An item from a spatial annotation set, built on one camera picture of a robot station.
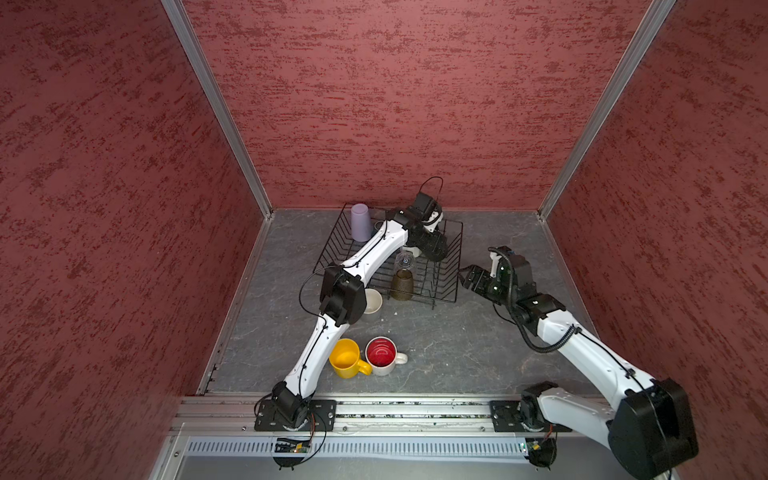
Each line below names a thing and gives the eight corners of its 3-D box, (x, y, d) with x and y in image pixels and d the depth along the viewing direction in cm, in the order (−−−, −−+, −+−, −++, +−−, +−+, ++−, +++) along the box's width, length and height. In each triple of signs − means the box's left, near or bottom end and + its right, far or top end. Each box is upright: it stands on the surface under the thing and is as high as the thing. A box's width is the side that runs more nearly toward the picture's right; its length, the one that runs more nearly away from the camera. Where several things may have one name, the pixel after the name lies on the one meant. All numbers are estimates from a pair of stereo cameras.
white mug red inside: (377, 382, 81) (376, 374, 75) (362, 354, 86) (360, 344, 80) (405, 364, 84) (406, 355, 78) (389, 338, 89) (388, 327, 83)
